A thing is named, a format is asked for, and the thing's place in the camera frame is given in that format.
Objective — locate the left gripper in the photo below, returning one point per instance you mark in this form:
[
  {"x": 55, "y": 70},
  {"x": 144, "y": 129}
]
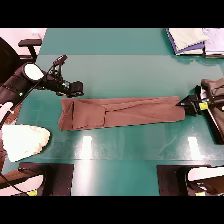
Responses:
[{"x": 76, "y": 89}]

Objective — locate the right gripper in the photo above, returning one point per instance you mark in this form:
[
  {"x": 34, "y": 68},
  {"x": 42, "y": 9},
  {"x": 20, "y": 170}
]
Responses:
[{"x": 193, "y": 105}]

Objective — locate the brown shirt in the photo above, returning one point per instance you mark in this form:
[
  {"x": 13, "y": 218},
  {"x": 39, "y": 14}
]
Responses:
[{"x": 126, "y": 111}]

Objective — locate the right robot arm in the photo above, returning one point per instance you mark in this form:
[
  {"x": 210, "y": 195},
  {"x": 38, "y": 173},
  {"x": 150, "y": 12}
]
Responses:
[{"x": 213, "y": 101}]

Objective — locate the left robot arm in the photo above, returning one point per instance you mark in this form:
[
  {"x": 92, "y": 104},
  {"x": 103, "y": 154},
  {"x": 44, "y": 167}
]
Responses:
[{"x": 15, "y": 85}]

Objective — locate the grey-brown garment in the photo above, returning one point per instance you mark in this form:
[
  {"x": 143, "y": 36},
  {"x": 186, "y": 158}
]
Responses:
[{"x": 215, "y": 88}]

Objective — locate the purple garment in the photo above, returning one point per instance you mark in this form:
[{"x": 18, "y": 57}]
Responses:
[{"x": 191, "y": 48}]

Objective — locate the cream garment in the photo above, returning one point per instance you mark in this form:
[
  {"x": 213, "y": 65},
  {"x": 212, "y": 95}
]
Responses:
[{"x": 186, "y": 37}]

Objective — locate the lavender garment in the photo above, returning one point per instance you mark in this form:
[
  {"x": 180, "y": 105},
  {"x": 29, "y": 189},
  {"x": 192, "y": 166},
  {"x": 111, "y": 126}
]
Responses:
[{"x": 215, "y": 40}]

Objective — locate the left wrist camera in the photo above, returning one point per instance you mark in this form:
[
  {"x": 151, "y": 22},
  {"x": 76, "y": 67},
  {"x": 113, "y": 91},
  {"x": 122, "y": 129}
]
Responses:
[{"x": 60, "y": 60}]

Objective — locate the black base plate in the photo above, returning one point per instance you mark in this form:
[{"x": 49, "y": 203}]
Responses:
[
  {"x": 58, "y": 178},
  {"x": 170, "y": 180}
]

